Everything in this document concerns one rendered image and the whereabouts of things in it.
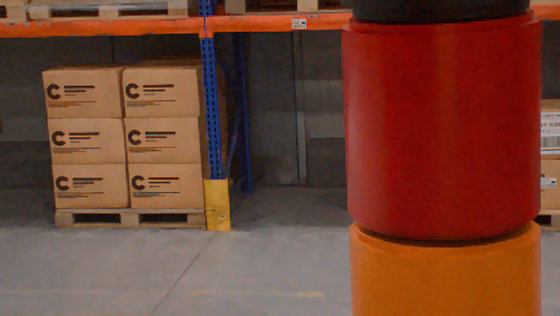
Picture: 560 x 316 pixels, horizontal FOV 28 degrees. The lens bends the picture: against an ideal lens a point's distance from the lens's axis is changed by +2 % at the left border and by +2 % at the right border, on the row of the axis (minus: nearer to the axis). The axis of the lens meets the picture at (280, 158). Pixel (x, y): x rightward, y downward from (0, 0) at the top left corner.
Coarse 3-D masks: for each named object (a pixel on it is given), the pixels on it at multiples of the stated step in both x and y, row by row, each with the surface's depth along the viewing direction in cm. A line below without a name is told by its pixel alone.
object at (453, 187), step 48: (384, 48) 26; (432, 48) 26; (480, 48) 26; (528, 48) 27; (384, 96) 27; (432, 96) 26; (480, 96) 26; (528, 96) 27; (384, 144) 27; (432, 144) 26; (480, 144) 26; (528, 144) 27; (384, 192) 27; (432, 192) 27; (480, 192) 27; (528, 192) 27
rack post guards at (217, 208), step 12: (204, 180) 816; (216, 180) 813; (216, 192) 815; (216, 204) 817; (228, 204) 821; (216, 216) 819; (228, 216) 821; (204, 228) 828; (216, 228) 821; (228, 228) 822
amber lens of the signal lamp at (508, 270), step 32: (352, 224) 30; (352, 256) 29; (384, 256) 28; (416, 256) 27; (448, 256) 27; (480, 256) 27; (512, 256) 27; (352, 288) 29; (384, 288) 28; (416, 288) 27; (448, 288) 27; (480, 288) 27; (512, 288) 27
